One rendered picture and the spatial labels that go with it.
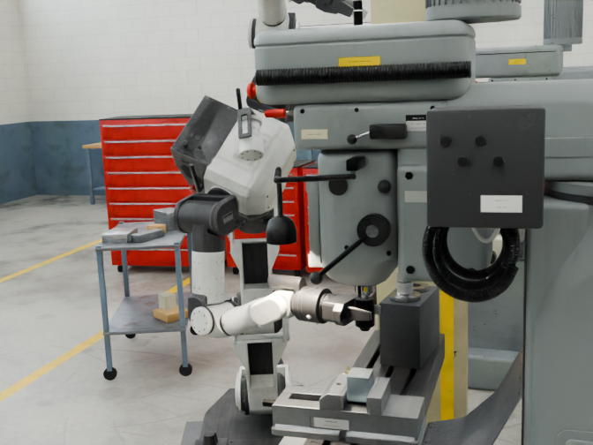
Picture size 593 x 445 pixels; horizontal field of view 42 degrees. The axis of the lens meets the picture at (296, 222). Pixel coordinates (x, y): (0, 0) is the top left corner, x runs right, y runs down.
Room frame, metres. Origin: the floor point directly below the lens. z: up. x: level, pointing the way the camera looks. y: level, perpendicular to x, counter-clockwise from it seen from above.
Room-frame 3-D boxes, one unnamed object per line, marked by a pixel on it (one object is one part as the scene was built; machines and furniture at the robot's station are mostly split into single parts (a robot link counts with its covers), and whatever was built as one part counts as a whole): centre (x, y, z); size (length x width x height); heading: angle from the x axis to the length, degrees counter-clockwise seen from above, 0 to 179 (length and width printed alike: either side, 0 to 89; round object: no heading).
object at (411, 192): (1.71, -0.34, 1.47); 0.24 x 0.19 x 0.26; 162
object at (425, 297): (2.19, -0.32, 1.06); 0.22 x 0.12 x 0.20; 155
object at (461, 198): (1.36, -0.34, 1.62); 0.20 x 0.09 x 0.21; 72
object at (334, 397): (1.73, -0.08, 1.05); 0.12 x 0.06 x 0.04; 163
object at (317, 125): (1.76, -0.19, 1.68); 0.34 x 0.24 x 0.10; 72
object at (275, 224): (1.76, 0.04, 1.44); 0.07 x 0.07 x 0.06
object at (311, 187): (1.80, -0.05, 1.45); 0.04 x 0.04 x 0.21; 72
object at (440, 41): (1.77, -0.17, 1.81); 0.47 x 0.26 x 0.16; 72
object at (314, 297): (1.82, -0.08, 1.23); 0.13 x 0.12 x 0.10; 147
